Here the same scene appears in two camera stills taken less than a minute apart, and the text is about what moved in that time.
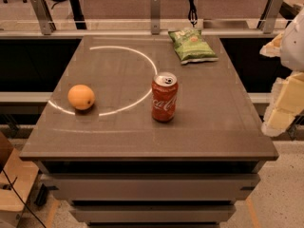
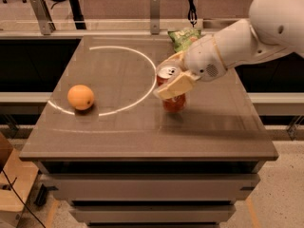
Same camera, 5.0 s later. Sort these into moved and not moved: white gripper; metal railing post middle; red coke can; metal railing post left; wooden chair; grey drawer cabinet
Moved: red coke can; white gripper
Not moved: metal railing post left; metal railing post middle; wooden chair; grey drawer cabinet
